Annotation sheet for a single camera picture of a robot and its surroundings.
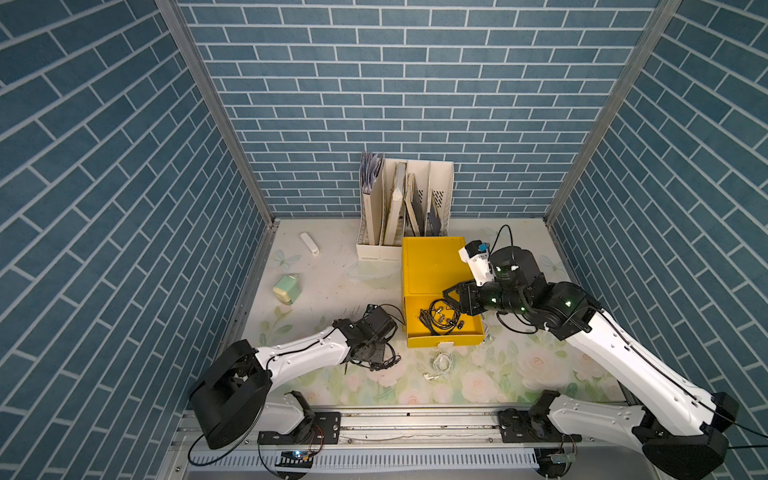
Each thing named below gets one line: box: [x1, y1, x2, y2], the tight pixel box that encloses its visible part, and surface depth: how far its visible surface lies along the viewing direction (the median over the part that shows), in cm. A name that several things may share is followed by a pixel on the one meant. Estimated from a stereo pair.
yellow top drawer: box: [404, 296, 485, 348], surface depth 77 cm
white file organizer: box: [356, 152, 454, 263], surface depth 106 cm
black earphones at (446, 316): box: [432, 299, 465, 334], surface depth 77 cm
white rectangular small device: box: [300, 232, 320, 257], surface depth 110 cm
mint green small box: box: [273, 273, 302, 305], surface depth 95 cm
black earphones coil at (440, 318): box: [416, 299, 456, 336], surface depth 77 cm
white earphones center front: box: [423, 351, 451, 381], surface depth 86 cm
